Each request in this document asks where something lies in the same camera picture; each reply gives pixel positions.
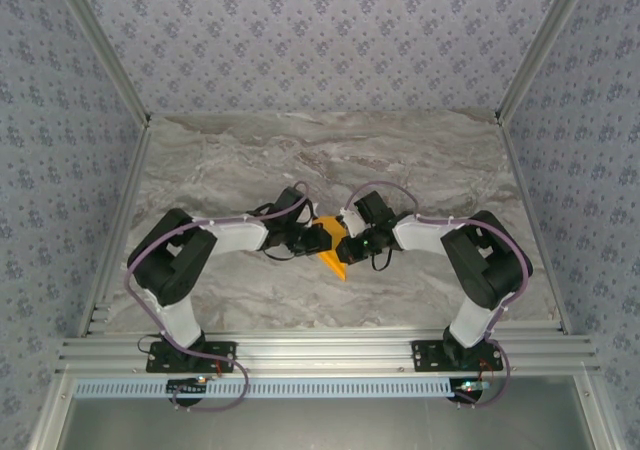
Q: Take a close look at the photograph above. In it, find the grey metal sheet panel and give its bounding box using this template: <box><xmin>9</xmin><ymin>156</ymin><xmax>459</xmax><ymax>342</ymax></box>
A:
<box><xmin>37</xmin><ymin>374</ymin><xmax>616</xmax><ymax>450</ymax></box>

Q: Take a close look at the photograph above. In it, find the small circuit board with led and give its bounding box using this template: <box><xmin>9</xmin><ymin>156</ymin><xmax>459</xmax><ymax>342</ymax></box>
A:
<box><xmin>452</xmin><ymin>378</ymin><xmax>494</xmax><ymax>394</ymax></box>
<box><xmin>167</xmin><ymin>377</ymin><xmax>209</xmax><ymax>397</ymax></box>

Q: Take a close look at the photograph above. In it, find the thin black left gripper cable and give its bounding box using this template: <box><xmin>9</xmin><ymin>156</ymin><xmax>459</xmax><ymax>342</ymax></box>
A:
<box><xmin>262</xmin><ymin>242</ymin><xmax>306</xmax><ymax>263</ymax></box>

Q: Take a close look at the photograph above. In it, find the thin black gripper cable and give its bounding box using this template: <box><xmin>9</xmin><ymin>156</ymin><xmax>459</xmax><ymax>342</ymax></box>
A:
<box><xmin>262</xmin><ymin>242</ymin><xmax>306</xmax><ymax>263</ymax></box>
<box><xmin>369</xmin><ymin>247</ymin><xmax>395</xmax><ymax>273</ymax></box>

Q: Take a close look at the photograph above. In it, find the thin black right gripper cable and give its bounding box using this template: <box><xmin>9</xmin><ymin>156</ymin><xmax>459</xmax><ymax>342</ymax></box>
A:
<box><xmin>369</xmin><ymin>247</ymin><xmax>395</xmax><ymax>273</ymax></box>

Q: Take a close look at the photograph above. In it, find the aluminium frame cross rail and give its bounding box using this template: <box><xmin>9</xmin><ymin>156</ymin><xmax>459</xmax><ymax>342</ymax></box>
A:
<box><xmin>54</xmin><ymin>327</ymin><xmax>601</xmax><ymax>376</ymax></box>

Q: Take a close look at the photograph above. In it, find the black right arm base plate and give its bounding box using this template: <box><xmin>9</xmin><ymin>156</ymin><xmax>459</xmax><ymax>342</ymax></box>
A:
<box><xmin>410</xmin><ymin>338</ymin><xmax>503</xmax><ymax>373</ymax></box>

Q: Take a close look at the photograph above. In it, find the aluminium frame side rail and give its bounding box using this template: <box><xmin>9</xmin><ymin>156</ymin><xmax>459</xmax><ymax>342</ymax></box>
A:
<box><xmin>77</xmin><ymin>119</ymin><xmax>154</xmax><ymax>339</ymax></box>
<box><xmin>498</xmin><ymin>119</ymin><xmax>575</xmax><ymax>336</ymax></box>

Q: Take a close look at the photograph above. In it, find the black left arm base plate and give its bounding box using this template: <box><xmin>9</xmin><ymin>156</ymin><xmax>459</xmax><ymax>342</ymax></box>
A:
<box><xmin>145</xmin><ymin>339</ymin><xmax>238</xmax><ymax>374</ymax></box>

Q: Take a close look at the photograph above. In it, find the light blue slotted cable duct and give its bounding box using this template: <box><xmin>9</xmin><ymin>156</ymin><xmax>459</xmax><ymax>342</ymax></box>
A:
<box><xmin>73</xmin><ymin>377</ymin><xmax>496</xmax><ymax>400</ymax></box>

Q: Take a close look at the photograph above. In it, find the aluminium frame post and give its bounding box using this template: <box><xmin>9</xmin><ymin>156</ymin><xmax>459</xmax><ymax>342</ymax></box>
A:
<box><xmin>493</xmin><ymin>0</ymin><xmax>599</xmax><ymax>127</ymax></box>
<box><xmin>49</xmin><ymin>0</ymin><xmax>152</xmax><ymax>129</ymax></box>

